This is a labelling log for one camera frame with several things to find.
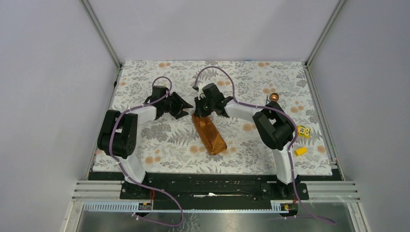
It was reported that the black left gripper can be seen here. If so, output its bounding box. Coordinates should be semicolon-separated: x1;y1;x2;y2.
161;91;192;118

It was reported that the orange cloth napkin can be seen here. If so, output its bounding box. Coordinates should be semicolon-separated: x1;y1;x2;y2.
191;114;227;155

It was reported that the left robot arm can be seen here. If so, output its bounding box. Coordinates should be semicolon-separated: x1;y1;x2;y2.
97;86;193;199

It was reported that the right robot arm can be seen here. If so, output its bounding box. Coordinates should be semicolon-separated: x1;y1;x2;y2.
193;83;297;199

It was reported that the floral tablecloth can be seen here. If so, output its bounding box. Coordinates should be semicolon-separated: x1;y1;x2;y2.
93;60;334;176

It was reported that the small yellow toy block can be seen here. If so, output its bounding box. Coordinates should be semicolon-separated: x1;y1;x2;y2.
297;125;312;138

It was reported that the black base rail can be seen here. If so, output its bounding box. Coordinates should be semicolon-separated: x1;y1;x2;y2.
120;173;309;210

